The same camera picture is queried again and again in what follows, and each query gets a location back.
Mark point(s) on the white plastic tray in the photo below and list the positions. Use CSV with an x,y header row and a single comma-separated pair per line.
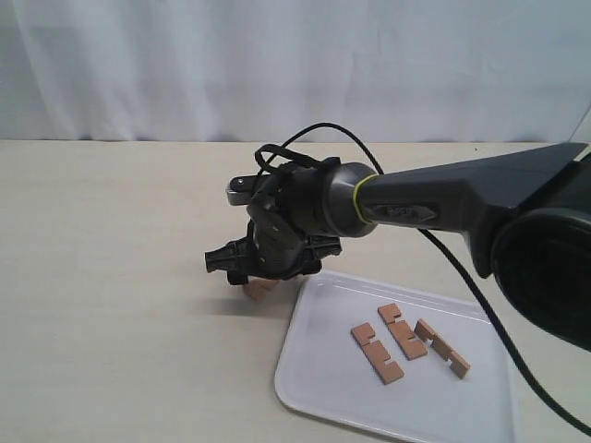
x,y
323,372

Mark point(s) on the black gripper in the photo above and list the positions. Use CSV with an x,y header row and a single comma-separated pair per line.
x,y
267,260

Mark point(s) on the white cloth backdrop curtain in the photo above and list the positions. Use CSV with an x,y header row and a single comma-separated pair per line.
x,y
407,71

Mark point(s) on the wooden notched piece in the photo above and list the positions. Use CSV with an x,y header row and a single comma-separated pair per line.
x,y
411,346
387,370
458,365
257,289

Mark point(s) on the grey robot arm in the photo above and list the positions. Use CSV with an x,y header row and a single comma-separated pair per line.
x,y
525,218

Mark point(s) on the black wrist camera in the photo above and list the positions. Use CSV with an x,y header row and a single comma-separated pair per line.
x,y
241,189

